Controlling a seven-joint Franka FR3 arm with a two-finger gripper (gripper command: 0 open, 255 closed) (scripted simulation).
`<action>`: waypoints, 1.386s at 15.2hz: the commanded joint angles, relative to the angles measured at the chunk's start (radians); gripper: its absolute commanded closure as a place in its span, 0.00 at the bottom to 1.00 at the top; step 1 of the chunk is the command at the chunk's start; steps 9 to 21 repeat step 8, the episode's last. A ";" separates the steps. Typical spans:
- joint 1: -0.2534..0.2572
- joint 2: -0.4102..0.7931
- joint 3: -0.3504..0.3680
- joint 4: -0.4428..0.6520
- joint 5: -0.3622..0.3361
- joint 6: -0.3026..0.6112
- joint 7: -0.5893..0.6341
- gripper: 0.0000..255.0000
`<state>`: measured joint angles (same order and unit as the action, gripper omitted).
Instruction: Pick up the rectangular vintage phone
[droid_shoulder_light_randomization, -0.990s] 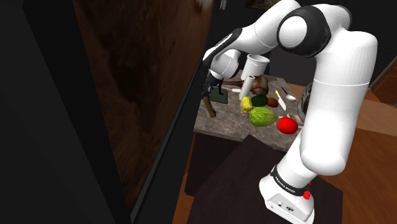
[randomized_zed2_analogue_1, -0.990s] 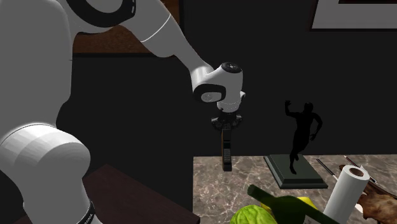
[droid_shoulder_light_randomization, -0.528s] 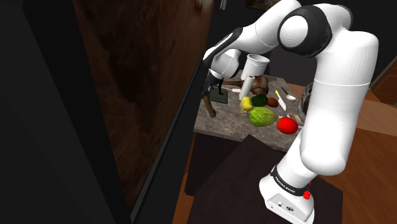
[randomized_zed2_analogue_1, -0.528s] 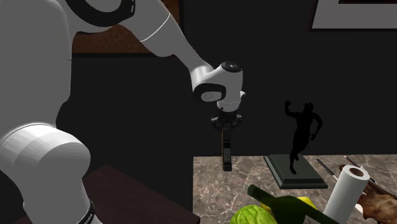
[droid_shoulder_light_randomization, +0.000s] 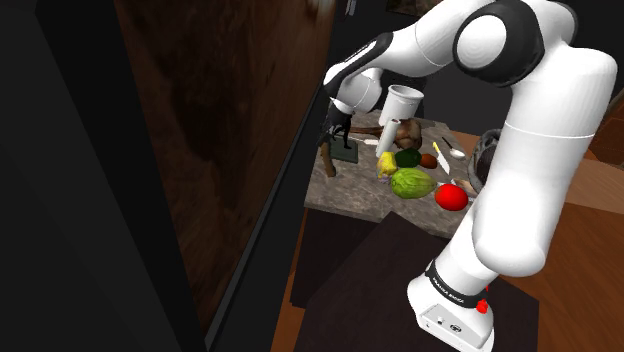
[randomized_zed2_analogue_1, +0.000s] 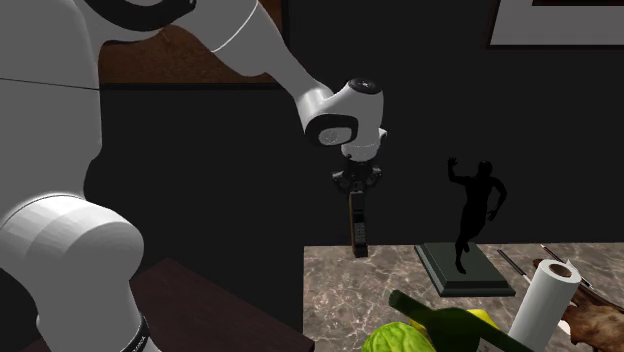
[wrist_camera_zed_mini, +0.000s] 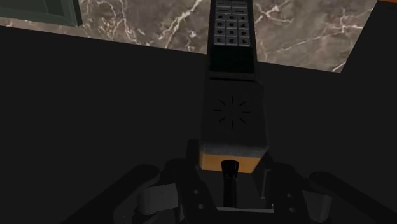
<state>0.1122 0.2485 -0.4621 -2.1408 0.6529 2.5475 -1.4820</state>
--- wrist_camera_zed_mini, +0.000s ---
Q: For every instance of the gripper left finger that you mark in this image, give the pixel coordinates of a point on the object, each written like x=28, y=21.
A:
x=186, y=189

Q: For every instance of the black table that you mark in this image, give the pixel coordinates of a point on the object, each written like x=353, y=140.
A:
x=93, y=108

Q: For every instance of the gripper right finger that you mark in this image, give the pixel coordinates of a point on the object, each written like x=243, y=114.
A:
x=288, y=192

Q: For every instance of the dark green cabinet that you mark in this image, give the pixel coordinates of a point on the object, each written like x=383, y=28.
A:
x=40, y=11

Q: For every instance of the black keypad phone with antenna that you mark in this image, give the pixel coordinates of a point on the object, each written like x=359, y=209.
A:
x=232, y=105

